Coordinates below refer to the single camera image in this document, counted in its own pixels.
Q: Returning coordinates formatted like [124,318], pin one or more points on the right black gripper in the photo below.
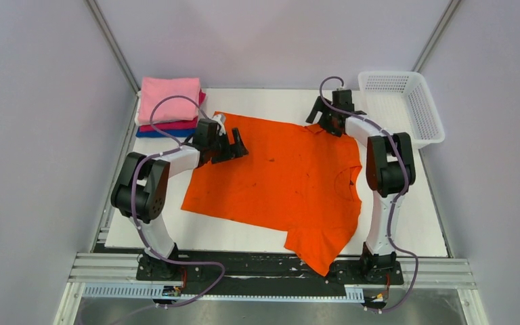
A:
[321,106]

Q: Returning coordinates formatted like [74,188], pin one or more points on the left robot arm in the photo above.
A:
[141,188]

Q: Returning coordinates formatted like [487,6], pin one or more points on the white plastic basket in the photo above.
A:
[401,101]

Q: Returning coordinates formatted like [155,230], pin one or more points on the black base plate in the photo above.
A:
[264,273]

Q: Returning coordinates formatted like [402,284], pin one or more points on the white slotted cable duct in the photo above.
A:
[162,292]

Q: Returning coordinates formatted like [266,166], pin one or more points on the magenta folded t-shirt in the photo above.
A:
[183,124]

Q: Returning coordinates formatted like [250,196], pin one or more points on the aluminium frame post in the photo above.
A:
[110,39]
[436,35]

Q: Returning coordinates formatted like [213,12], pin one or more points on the orange t-shirt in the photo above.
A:
[296,179]

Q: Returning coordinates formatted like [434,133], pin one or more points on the right aluminium frame post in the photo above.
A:
[436,35]

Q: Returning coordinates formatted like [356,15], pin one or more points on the pink folded t-shirt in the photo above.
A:
[155,84]

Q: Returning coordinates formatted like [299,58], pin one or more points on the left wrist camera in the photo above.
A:
[220,119]

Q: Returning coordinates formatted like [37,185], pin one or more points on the blue folded t-shirt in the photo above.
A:
[167,133]

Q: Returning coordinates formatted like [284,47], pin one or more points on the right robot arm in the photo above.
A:
[390,171]

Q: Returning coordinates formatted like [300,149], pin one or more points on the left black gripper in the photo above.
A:
[231,151]

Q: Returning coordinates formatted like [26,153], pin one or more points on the left aluminium frame post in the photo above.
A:
[110,39]

